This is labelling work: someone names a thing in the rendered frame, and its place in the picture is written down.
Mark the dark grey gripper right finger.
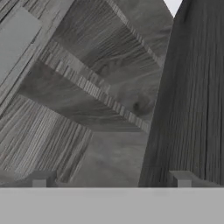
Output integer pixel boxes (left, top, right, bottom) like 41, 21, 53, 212
167, 170, 223, 188

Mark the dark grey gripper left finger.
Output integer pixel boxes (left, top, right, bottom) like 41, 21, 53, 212
0, 170, 59, 188

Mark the dark grey wooden cabinet panel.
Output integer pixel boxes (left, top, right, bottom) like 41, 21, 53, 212
137, 0, 224, 188

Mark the grey wooden open shelf unit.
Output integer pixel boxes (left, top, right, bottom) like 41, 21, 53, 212
17, 0, 175, 188

